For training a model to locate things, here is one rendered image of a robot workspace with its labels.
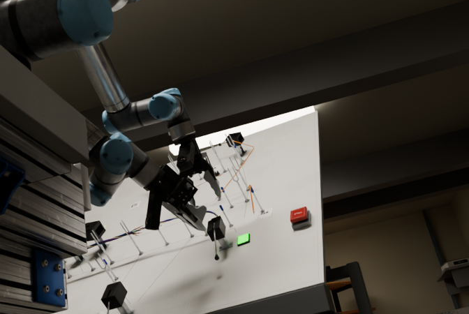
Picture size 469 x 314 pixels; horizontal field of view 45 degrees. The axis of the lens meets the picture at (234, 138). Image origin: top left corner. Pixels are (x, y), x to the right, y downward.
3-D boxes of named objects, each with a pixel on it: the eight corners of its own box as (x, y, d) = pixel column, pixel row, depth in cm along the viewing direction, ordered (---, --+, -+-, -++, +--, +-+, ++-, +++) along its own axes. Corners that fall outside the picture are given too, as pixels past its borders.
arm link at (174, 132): (186, 120, 170) (162, 130, 172) (192, 135, 170) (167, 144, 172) (193, 120, 177) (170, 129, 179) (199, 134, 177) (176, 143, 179)
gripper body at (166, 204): (200, 190, 155) (168, 162, 151) (182, 215, 151) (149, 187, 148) (189, 192, 161) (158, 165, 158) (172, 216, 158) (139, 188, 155)
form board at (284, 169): (-37, 382, 175) (-41, 377, 174) (79, 198, 265) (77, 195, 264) (326, 287, 142) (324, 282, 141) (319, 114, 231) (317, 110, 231)
